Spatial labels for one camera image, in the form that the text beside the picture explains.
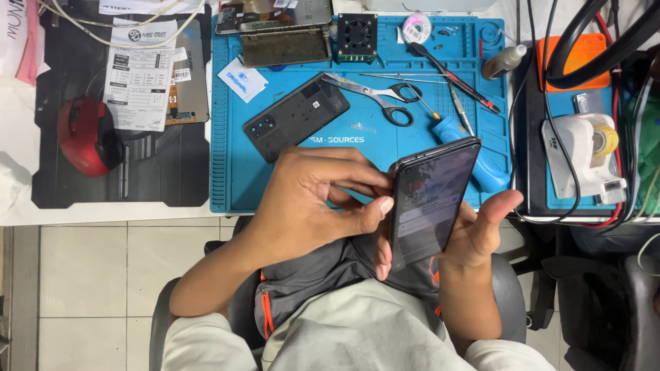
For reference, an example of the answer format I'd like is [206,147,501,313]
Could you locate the red and black pen tool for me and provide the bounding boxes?
[410,42,501,114]

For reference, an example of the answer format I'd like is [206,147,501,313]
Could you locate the pink cloth strip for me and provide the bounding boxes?
[15,0,43,86]

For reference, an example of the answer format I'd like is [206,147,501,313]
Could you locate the black chair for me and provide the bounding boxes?
[540,226,660,371]

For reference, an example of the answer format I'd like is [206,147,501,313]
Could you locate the black mouse pad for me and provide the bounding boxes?
[31,1,212,210]

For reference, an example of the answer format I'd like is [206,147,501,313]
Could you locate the solder wire spool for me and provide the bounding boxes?
[401,13,433,45]

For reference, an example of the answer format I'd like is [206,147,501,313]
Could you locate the thin metal tweezers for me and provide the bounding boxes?
[359,72,450,85]

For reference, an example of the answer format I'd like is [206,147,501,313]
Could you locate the blue-handled screwdriver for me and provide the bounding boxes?
[407,85,511,194]

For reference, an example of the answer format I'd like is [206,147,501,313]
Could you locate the person's left hand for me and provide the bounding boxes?
[241,147,395,269]

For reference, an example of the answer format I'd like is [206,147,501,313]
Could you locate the white and blue sticker packet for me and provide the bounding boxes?
[218,57,269,104]

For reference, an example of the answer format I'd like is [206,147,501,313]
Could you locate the small blue mat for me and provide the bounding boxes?
[544,85,622,210]

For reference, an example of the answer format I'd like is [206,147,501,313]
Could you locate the white plastic bag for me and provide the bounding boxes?
[0,0,30,79]

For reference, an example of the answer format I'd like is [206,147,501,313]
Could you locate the black-handled scissors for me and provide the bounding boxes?
[321,72,424,128]

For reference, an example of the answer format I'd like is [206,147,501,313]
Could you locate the red computer mouse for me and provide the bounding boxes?
[57,96,125,179]

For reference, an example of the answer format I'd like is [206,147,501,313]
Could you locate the red cable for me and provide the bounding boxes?
[580,10,626,229]

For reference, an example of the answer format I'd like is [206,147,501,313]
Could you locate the person's grey shorts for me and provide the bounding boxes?
[254,232,445,341]

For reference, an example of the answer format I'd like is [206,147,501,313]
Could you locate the white paper service form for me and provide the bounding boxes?
[102,18,179,133]

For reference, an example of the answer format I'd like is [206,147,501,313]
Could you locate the metal screen clamp jig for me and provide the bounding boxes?
[239,26,333,68]

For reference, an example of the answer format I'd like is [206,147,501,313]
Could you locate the white tape dispenser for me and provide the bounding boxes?
[541,113,629,206]

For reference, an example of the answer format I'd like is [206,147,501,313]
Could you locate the person's white shirt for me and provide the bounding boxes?
[161,278,559,371]

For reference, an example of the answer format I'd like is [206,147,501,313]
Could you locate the thick black hose loop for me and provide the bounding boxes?
[545,0,660,90]

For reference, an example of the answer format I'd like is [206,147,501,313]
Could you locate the green plastic bag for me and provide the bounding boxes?
[636,93,660,216]

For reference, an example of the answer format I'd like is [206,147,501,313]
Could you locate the black phone back cover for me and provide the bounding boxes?
[242,72,351,164]

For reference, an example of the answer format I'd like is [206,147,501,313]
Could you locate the orange plastic tray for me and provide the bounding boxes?
[536,33,612,93]

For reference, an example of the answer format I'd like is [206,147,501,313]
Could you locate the person's right hand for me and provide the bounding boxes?
[374,190,524,281]

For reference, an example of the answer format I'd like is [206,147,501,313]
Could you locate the black smartphone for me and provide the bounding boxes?
[388,136,483,272]

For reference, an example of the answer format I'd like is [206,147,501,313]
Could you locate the black cooling fan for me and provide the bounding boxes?
[336,13,378,65]

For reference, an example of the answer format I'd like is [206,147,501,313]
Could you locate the white cables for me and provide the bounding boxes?
[36,0,207,50]

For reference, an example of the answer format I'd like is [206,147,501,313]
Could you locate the small glue bottle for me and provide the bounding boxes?
[481,44,528,81]

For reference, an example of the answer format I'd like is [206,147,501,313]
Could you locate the thin black cable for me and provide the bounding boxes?
[508,0,582,225]

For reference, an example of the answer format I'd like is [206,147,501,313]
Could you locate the phone display panel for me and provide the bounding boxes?
[215,0,333,36]

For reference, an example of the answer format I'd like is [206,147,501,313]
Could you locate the yellow tape roll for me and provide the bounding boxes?
[591,125,620,157]

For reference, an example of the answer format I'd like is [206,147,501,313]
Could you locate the replacement screen with orange flex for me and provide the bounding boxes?
[165,20,210,126]

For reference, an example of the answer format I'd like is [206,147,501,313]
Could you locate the small silver metal plate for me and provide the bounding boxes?
[573,91,605,114]

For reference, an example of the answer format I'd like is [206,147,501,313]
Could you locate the large blue repair mat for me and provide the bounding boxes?
[210,15,512,213]

